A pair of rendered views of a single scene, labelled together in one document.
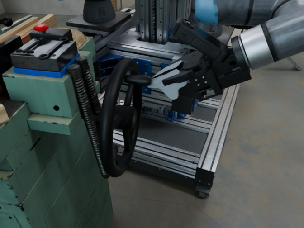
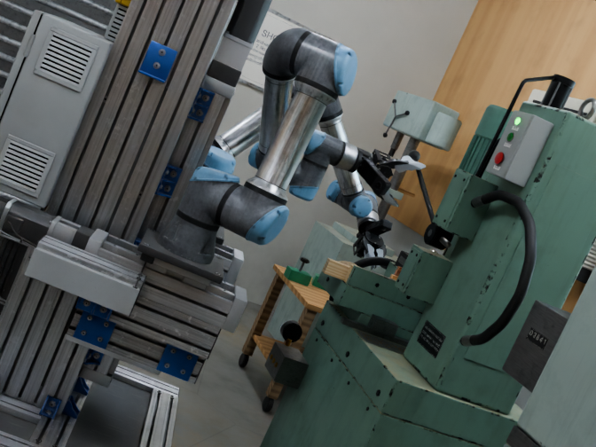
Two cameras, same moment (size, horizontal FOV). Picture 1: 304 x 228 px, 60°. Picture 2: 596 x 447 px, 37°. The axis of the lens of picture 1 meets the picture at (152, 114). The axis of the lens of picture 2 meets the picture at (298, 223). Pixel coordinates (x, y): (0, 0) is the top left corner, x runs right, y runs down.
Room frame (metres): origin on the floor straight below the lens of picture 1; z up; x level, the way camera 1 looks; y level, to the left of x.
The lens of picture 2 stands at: (2.19, 2.30, 1.29)
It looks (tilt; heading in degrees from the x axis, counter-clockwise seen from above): 7 degrees down; 239
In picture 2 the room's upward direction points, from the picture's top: 24 degrees clockwise
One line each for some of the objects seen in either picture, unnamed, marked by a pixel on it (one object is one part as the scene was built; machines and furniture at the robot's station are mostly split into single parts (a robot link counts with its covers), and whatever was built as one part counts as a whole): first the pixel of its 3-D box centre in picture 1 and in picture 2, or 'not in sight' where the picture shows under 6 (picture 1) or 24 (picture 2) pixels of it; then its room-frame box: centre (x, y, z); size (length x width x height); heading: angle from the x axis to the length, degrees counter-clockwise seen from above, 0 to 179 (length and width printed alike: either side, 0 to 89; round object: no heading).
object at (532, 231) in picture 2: not in sight; (487, 269); (0.79, 0.78, 1.12); 0.33 x 0.05 x 0.36; 79
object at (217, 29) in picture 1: (204, 19); not in sight; (1.07, -0.21, 0.87); 0.15 x 0.15 x 0.10
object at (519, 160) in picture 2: not in sight; (519, 148); (0.78, 0.69, 1.40); 0.10 x 0.06 x 0.16; 79
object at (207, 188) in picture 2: not in sight; (211, 193); (1.25, 0.25, 0.98); 0.13 x 0.12 x 0.14; 132
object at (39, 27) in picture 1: (41, 27); not in sight; (0.55, 0.23, 1.02); 0.03 x 0.03 x 0.01
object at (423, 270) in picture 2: not in sight; (422, 273); (0.77, 0.55, 1.02); 0.09 x 0.07 x 0.12; 169
